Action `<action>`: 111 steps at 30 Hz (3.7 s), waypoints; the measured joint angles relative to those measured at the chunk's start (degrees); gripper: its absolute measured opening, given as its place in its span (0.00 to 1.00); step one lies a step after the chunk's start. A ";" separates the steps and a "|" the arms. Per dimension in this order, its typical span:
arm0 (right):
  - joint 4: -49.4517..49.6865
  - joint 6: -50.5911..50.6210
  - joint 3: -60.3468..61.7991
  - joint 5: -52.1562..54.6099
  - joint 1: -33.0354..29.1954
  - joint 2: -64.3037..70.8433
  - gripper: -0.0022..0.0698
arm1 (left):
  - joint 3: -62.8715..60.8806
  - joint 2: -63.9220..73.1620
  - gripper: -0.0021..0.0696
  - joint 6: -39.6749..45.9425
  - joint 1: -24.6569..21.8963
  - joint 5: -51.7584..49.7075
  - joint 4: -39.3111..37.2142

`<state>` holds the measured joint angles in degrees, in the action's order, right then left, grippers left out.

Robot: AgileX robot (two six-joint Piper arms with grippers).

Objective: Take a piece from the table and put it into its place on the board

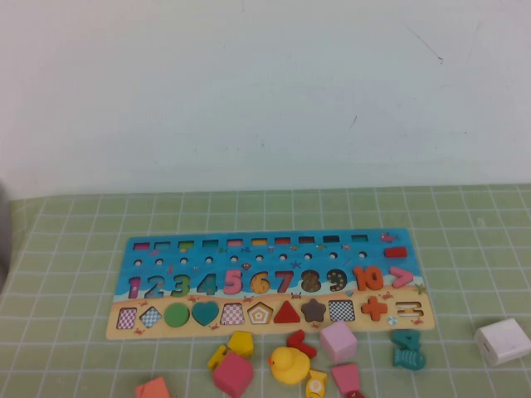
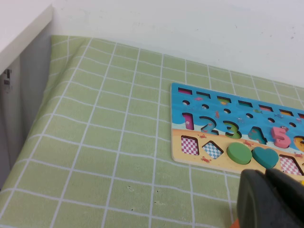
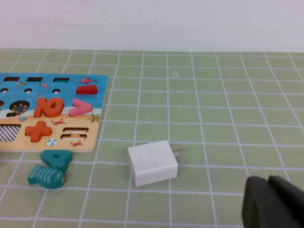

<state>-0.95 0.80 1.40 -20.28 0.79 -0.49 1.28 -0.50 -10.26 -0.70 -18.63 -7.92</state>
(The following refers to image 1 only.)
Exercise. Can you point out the green circle piece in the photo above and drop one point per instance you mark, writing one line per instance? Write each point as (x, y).
(176, 315)

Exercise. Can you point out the pink number five piece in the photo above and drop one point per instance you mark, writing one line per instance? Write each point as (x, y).
(233, 273)

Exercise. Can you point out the red rectangle piece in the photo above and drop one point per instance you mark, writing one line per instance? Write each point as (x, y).
(395, 252)

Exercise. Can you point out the pink trapezoid block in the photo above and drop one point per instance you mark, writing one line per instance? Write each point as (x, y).
(345, 378)

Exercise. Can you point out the dark pink square block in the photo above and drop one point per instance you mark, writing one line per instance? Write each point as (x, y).
(233, 375)

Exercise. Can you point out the pink greater-than sign piece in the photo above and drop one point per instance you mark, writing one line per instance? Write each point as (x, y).
(408, 278)

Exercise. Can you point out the yellow flat wooden piece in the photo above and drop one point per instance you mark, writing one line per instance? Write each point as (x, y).
(215, 361)

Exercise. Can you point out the white plastic charger block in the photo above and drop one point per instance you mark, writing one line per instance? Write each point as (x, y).
(504, 340)

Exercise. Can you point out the orange wooden block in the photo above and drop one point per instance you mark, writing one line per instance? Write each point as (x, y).
(152, 389)

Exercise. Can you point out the yellow fish piece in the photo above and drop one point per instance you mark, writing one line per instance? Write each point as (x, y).
(316, 385)

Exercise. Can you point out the teal heart piece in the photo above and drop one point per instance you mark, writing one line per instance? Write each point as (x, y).
(205, 313)

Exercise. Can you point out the brown star piece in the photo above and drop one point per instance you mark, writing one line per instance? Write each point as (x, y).
(314, 311)

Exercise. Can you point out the teal number four piece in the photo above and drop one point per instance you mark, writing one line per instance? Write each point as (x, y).
(413, 342)

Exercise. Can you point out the yellow pentagon block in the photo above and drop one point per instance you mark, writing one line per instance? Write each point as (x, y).
(240, 344)

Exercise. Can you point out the green checked tablecloth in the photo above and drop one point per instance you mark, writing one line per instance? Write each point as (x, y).
(62, 248)

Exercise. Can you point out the red number piece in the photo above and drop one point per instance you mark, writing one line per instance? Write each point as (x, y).
(299, 341)

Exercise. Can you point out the orange number ten piece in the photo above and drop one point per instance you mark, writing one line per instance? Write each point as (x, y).
(360, 278)

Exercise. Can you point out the red triangle piece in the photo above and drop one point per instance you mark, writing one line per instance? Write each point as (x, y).
(287, 316)

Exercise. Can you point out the light pink cube block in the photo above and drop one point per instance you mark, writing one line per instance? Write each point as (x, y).
(338, 342)

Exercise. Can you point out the yellow rubber duck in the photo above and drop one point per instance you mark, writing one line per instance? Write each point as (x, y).
(290, 367)

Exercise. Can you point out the red fish piece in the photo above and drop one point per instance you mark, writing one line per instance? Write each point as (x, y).
(354, 394)

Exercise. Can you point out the wooden number puzzle board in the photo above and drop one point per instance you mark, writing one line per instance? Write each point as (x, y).
(375, 248)

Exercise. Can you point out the orange plus sign piece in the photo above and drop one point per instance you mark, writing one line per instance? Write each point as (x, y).
(374, 309)

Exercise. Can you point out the teal fish piece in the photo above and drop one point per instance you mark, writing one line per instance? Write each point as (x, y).
(408, 360)

